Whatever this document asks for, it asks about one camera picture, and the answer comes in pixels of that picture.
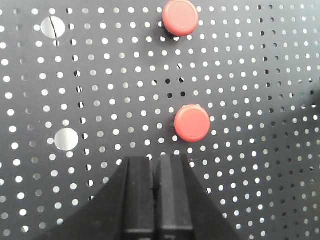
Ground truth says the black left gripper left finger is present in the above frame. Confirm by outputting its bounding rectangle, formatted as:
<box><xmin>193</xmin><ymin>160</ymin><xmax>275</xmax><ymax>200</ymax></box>
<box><xmin>122</xmin><ymin>156</ymin><xmax>155</xmax><ymax>240</ymax></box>

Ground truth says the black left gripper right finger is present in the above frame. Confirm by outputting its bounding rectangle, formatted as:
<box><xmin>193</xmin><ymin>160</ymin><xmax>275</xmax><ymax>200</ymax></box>
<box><xmin>155</xmin><ymin>155</ymin><xmax>194</xmax><ymax>240</ymax></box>

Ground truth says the lower red push button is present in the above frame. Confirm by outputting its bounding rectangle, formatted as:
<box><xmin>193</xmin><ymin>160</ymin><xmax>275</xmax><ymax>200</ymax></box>
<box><xmin>174</xmin><ymin>104</ymin><xmax>210</xmax><ymax>143</ymax></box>

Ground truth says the red push button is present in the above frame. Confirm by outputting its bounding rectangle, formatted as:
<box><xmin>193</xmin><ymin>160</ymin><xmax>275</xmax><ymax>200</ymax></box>
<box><xmin>162</xmin><ymin>0</ymin><xmax>199</xmax><ymax>37</ymax></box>
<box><xmin>174</xmin><ymin>104</ymin><xmax>210</xmax><ymax>143</ymax></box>

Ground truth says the upper red push button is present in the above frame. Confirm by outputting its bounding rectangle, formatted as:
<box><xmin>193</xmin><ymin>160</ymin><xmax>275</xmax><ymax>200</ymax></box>
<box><xmin>162</xmin><ymin>0</ymin><xmax>199</xmax><ymax>37</ymax></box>

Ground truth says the black perforated pegboard panel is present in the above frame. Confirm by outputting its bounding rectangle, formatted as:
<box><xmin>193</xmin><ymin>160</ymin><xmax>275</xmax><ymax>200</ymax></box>
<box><xmin>0</xmin><ymin>0</ymin><xmax>320</xmax><ymax>240</ymax></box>

